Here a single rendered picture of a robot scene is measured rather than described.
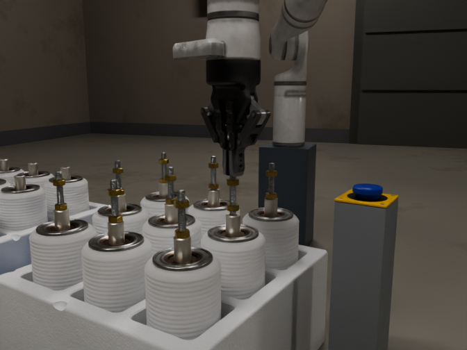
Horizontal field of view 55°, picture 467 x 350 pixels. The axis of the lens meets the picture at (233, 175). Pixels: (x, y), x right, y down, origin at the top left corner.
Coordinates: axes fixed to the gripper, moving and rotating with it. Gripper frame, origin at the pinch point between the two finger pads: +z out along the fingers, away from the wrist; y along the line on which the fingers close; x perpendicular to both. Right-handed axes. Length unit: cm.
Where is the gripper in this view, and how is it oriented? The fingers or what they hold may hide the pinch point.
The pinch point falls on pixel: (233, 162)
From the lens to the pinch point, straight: 63.8
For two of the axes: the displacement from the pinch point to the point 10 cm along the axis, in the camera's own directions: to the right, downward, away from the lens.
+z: 0.0, 9.8, 1.9
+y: -6.4, -1.5, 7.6
